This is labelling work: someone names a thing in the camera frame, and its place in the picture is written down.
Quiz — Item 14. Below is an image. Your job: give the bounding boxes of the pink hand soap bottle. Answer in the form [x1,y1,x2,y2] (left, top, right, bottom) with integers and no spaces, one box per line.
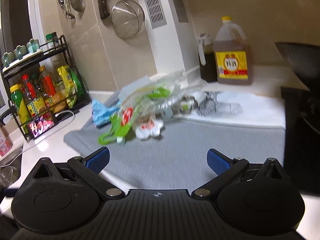
[0,128,12,157]

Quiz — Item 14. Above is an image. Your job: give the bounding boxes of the smartphone with lit screen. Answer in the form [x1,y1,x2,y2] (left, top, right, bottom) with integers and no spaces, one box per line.
[27,115,56,139]

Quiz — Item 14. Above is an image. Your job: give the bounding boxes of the black wok pan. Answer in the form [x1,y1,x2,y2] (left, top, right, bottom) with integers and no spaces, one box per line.
[274,42,320,90]

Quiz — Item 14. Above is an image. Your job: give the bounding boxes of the black spice rack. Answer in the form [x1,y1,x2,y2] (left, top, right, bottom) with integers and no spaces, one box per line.
[1,33,91,141]

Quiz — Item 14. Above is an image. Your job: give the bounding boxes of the large amber oil jug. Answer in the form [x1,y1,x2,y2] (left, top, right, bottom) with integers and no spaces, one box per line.
[214,16,253,86]

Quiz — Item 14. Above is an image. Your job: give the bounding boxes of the clear plastic bag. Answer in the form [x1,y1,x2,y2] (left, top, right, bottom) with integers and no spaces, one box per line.
[119,69,206,118]

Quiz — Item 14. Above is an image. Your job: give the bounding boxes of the wire mesh strainer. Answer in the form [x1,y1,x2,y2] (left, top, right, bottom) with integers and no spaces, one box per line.
[111,0,145,38]

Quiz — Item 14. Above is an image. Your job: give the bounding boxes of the metal cookie cutter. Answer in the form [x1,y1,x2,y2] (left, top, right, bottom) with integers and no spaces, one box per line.
[172,96,199,115]

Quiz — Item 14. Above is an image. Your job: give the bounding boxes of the sauce bottle red cap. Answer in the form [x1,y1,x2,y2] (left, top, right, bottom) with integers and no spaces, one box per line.
[22,74,47,117]

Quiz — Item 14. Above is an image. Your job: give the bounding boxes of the blue paper towel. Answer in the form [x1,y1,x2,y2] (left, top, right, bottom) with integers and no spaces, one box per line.
[91,99,121,127]

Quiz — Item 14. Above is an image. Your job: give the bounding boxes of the stainless steel sink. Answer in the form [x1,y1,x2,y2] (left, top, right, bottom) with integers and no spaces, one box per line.
[1,144,23,188]

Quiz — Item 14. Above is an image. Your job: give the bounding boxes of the dark soy sauce bottle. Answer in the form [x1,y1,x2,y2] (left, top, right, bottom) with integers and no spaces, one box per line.
[197,33,217,83]

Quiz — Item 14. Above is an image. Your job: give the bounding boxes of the oil bottle red label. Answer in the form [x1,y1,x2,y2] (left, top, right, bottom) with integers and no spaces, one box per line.
[39,66,67,113]

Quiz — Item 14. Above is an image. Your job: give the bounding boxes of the white wrapper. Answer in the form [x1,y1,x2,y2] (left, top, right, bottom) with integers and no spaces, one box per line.
[132,115,164,140]

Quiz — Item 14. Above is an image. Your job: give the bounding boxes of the yellow green snack bag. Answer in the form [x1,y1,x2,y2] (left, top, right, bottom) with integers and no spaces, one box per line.
[57,65,85,109]

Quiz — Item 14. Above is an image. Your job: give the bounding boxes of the grey counter mat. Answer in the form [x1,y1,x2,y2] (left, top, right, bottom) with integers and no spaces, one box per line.
[63,89,286,193]

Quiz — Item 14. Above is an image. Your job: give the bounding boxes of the green plastic packaging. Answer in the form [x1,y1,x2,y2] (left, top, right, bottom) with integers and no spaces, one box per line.
[98,107,138,146]

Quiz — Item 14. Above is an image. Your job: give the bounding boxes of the checkered printed paper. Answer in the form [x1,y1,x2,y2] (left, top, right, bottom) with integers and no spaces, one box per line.
[196,92,243,117]

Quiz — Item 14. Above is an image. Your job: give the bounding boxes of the white charging cable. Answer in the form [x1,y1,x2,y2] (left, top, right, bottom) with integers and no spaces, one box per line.
[0,109,76,167]

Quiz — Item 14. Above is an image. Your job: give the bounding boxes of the green bottle yellow cap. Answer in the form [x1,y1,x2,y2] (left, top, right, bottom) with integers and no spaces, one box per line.
[10,84,30,133]

